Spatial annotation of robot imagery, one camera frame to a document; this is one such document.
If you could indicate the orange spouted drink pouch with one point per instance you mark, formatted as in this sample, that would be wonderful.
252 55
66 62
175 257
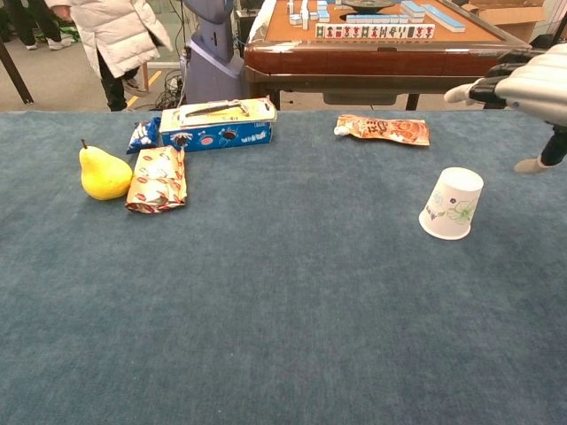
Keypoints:
390 129

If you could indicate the short row blue-backed mahjong tiles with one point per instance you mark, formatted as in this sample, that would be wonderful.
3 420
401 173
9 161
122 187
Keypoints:
376 19

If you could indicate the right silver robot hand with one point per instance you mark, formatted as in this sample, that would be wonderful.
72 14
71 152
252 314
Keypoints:
536 84

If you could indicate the cardboard box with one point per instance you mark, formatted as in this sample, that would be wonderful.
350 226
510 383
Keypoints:
509 15

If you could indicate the utility knife blister pack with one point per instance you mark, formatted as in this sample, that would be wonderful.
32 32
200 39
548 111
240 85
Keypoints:
221 113

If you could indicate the stacked blue-backed mahjong tiles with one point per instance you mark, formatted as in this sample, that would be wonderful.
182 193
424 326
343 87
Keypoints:
413 11

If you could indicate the red and white snack bag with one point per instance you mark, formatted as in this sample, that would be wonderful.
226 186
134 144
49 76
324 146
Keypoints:
157 181

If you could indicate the person in black trousers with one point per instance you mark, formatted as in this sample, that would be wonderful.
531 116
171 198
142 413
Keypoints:
26 22

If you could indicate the long row blue-backed mahjong tiles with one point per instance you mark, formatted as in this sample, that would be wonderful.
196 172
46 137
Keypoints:
443 17

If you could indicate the small blue cookie packet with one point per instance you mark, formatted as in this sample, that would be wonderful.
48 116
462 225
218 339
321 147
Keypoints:
144 135

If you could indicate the brown mahjong table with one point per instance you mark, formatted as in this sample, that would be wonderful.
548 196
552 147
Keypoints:
381 62

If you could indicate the person in white puffer jacket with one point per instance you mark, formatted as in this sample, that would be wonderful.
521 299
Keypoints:
115 31

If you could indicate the wooden pole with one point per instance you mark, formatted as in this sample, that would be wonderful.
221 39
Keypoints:
145 77

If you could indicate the black slanted table leg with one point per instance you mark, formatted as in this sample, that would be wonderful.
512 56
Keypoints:
15 73

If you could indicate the row of face-up mahjong tiles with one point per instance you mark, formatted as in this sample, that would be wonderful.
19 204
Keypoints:
374 31

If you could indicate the black bag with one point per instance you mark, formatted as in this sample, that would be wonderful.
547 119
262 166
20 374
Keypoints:
542 42

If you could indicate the yellow pear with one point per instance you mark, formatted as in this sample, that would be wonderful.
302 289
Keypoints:
104 177

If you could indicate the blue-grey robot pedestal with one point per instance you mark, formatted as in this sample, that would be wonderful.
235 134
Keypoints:
212 57

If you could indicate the blue cookie box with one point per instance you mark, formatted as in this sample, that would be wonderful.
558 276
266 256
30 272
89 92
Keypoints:
217 137

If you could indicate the white paper cup green print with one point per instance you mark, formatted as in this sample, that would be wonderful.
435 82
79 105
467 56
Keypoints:
452 208

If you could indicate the blue felt table cloth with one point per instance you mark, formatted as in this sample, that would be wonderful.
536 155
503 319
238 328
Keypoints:
266 288

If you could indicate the cluster of upright mahjong tiles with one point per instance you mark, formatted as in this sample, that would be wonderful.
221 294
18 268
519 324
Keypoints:
305 13

